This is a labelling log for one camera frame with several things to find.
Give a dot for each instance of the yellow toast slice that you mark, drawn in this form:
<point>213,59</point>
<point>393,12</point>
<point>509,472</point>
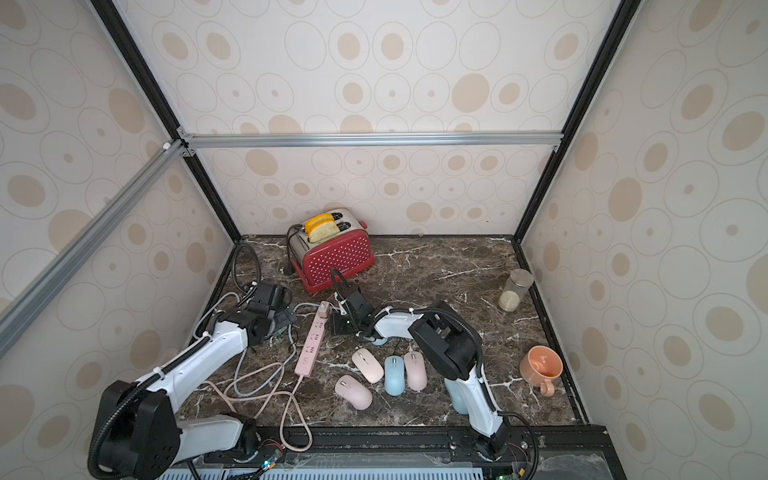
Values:
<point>321,227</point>

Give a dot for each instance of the glass jar with powder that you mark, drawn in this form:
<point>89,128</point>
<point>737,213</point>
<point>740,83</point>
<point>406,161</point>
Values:
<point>516,287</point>

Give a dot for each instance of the pink power strip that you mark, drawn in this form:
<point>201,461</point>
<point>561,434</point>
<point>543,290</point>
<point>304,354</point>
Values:
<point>311,347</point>

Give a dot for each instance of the pink mouse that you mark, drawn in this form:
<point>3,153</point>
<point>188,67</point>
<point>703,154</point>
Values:
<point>415,371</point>
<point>353,392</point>
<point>368,365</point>

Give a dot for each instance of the black corner frame post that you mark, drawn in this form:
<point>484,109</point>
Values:
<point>114,24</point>

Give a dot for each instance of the orange ceramic mug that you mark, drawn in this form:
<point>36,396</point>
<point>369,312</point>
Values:
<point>540,367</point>

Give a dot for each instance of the blue mouse middle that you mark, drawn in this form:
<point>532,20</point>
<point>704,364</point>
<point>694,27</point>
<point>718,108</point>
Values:
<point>395,382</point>

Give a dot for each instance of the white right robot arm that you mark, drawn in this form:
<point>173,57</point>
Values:
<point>445,339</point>

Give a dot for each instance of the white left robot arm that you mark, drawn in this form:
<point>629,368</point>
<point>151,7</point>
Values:
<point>136,433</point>

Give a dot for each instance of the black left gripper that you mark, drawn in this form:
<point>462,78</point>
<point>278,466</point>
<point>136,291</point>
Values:
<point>285,314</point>

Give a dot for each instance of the silver left frame bar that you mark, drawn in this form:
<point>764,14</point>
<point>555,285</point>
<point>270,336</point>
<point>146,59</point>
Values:
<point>24,310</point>

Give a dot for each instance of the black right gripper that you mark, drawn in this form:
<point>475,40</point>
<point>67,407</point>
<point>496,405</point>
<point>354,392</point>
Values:
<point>349,303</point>

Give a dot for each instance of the silver back frame bar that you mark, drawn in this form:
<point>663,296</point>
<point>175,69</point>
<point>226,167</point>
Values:
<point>392,139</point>

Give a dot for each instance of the silver frame bar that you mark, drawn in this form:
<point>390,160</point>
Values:
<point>392,139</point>
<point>24,310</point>

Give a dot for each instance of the blue mouse far right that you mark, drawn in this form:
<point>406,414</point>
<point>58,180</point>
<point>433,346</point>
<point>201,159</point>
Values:
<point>457,400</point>

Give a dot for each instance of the black front rail base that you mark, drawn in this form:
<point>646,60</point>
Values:
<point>542,452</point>

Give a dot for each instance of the red polka dot toaster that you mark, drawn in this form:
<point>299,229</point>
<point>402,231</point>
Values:
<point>349,252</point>

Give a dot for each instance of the blue mouse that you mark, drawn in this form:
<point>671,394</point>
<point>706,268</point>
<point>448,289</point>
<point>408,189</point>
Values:
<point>457,400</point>
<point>395,382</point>

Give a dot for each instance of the black right frame post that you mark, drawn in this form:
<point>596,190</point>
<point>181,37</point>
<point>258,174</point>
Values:
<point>615,33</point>

